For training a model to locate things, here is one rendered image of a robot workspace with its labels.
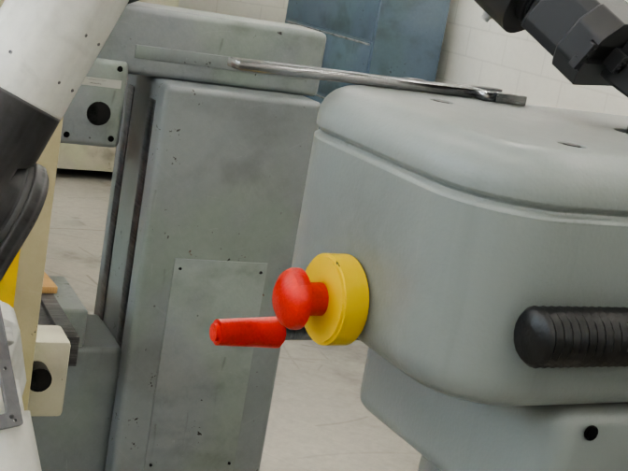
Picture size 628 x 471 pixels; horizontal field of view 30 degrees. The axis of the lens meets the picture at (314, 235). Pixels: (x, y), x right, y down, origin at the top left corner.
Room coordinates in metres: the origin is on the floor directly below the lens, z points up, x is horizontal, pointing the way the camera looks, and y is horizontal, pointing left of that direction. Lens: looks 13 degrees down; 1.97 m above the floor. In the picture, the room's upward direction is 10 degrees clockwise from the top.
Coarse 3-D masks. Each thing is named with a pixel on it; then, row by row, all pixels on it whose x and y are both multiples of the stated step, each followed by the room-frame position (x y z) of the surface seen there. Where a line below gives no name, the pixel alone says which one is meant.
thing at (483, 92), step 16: (240, 64) 0.80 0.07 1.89; (256, 64) 0.80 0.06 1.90; (272, 64) 0.81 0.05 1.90; (288, 64) 0.82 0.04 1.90; (336, 80) 0.84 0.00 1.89; (352, 80) 0.84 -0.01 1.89; (368, 80) 0.85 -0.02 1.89; (384, 80) 0.86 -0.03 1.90; (400, 80) 0.87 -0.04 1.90; (416, 80) 0.88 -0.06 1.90; (464, 96) 0.90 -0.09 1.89; (480, 96) 0.90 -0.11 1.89; (496, 96) 0.90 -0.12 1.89; (512, 96) 0.91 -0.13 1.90
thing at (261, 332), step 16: (224, 320) 0.81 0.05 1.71; (240, 320) 0.82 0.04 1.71; (256, 320) 0.82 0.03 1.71; (272, 320) 0.83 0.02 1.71; (224, 336) 0.80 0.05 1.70; (240, 336) 0.81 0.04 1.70; (256, 336) 0.81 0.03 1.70; (272, 336) 0.82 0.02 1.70; (288, 336) 0.83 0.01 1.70; (304, 336) 0.84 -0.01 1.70
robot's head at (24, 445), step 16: (16, 384) 0.78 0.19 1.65; (0, 400) 0.76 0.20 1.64; (0, 432) 0.74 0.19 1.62; (16, 432) 0.75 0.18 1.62; (32, 432) 0.77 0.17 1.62; (0, 448) 0.74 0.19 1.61; (16, 448) 0.75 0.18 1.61; (32, 448) 0.76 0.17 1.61; (0, 464) 0.73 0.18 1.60; (16, 464) 0.74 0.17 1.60; (32, 464) 0.75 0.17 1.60
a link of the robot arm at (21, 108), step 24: (0, 96) 0.96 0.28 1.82; (0, 120) 0.96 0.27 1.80; (24, 120) 0.96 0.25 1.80; (48, 120) 0.98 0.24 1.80; (0, 144) 0.96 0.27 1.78; (24, 144) 0.97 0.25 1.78; (0, 168) 0.96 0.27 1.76; (24, 168) 0.98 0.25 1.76; (0, 192) 0.96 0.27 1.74; (0, 216) 0.96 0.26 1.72
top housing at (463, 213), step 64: (320, 128) 0.82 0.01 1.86; (384, 128) 0.74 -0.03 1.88; (448, 128) 0.70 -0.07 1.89; (512, 128) 0.74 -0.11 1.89; (576, 128) 0.81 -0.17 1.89; (320, 192) 0.80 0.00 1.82; (384, 192) 0.73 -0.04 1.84; (448, 192) 0.67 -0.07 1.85; (512, 192) 0.65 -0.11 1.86; (576, 192) 0.66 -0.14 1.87; (384, 256) 0.71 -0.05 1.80; (448, 256) 0.67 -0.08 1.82; (512, 256) 0.65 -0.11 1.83; (576, 256) 0.66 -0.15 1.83; (384, 320) 0.70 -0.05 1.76; (448, 320) 0.66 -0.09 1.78; (512, 320) 0.65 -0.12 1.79; (448, 384) 0.66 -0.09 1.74; (512, 384) 0.65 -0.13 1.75; (576, 384) 0.67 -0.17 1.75
